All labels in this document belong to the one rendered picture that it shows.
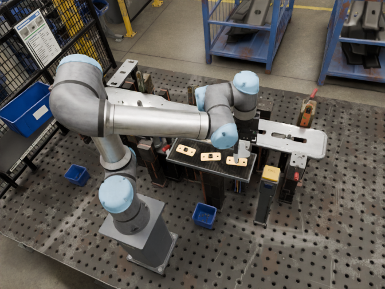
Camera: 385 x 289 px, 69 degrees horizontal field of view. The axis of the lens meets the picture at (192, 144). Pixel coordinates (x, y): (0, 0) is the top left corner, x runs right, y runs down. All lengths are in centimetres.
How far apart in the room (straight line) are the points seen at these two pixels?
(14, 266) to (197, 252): 167
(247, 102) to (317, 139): 72
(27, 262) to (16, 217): 78
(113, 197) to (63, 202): 92
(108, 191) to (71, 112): 39
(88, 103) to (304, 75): 301
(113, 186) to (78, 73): 42
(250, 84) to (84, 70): 45
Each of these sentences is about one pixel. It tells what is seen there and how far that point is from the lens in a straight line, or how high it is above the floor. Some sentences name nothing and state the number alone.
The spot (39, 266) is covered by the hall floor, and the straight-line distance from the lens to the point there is 264.
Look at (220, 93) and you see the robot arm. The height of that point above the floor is 159.
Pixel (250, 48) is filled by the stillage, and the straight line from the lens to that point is 358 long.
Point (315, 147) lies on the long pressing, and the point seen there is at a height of 100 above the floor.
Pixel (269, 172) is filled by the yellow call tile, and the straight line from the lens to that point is 117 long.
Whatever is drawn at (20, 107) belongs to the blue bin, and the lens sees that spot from 195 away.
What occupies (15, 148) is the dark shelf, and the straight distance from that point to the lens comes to 183.
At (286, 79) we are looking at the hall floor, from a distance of 340.
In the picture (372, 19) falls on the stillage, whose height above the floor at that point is 59.
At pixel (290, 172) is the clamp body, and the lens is 138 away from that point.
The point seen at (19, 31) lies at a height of 141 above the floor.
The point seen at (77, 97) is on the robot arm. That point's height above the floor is 173.
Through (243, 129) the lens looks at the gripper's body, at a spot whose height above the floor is 139.
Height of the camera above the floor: 215
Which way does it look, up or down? 52 degrees down
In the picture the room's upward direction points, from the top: 10 degrees counter-clockwise
